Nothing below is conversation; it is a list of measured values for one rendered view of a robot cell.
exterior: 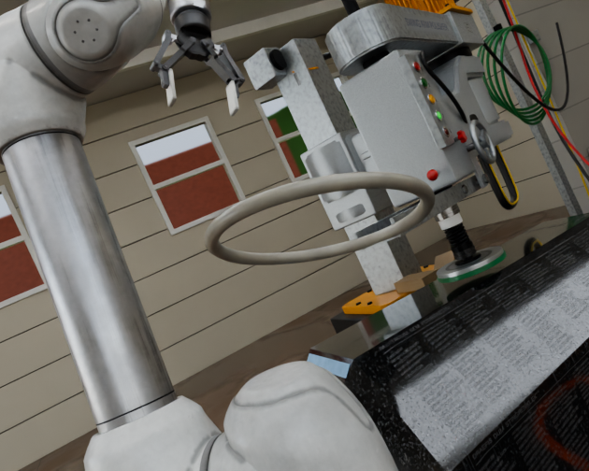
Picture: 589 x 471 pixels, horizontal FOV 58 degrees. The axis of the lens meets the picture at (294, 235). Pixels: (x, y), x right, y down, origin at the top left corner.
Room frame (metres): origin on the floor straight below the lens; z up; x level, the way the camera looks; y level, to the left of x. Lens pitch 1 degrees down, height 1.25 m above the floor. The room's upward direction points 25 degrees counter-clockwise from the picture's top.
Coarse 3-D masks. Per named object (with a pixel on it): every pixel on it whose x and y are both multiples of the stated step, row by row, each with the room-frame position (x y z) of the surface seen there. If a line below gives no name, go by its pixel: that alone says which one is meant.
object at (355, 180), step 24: (264, 192) 0.92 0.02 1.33; (288, 192) 0.90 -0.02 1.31; (312, 192) 0.90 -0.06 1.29; (408, 192) 0.98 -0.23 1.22; (432, 192) 1.03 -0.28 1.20; (240, 216) 0.94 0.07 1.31; (408, 216) 1.19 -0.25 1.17; (216, 240) 1.05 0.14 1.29; (360, 240) 1.31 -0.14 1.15; (264, 264) 1.29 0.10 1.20
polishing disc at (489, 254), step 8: (488, 248) 1.69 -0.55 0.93; (496, 248) 1.63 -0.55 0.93; (488, 256) 1.57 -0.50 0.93; (496, 256) 1.55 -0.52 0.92; (448, 264) 1.72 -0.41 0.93; (464, 264) 1.61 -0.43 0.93; (472, 264) 1.55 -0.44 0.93; (480, 264) 1.54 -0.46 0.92; (440, 272) 1.66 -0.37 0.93; (448, 272) 1.61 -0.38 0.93; (456, 272) 1.56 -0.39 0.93; (464, 272) 1.55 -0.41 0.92
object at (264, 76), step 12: (264, 48) 2.46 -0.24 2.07; (276, 48) 2.53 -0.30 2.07; (252, 60) 2.50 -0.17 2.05; (264, 60) 2.47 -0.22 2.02; (276, 60) 2.45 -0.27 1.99; (252, 72) 2.52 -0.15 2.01; (264, 72) 2.49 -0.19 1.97; (276, 72) 2.46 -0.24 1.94; (252, 84) 2.55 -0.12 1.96; (264, 84) 2.51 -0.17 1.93; (276, 84) 2.59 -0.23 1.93
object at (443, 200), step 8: (472, 176) 1.75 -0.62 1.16; (456, 184) 1.62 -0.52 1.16; (464, 184) 1.64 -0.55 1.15; (472, 184) 1.72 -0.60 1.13; (448, 192) 1.55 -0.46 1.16; (456, 192) 1.60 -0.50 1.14; (464, 192) 1.63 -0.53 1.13; (472, 192) 1.70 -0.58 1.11; (440, 200) 1.49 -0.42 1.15; (448, 200) 1.53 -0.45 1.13; (456, 200) 1.58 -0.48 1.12; (408, 208) 1.57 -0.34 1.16; (440, 208) 1.47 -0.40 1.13; (392, 216) 1.48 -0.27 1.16; (400, 216) 1.28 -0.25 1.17; (432, 216) 1.41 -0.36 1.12; (376, 224) 1.40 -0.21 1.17; (384, 224) 1.43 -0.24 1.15; (392, 224) 1.25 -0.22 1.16; (360, 232) 1.33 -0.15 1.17; (368, 232) 1.36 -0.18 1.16; (408, 232) 1.28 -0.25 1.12; (384, 240) 1.28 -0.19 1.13; (368, 248) 1.31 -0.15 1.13
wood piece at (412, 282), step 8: (424, 272) 2.32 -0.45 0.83; (432, 272) 2.25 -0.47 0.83; (400, 280) 2.38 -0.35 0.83; (408, 280) 2.30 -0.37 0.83; (416, 280) 2.25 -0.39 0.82; (424, 280) 2.22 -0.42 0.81; (432, 280) 2.24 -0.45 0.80; (400, 288) 2.36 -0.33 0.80; (408, 288) 2.32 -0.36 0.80; (416, 288) 2.27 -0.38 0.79
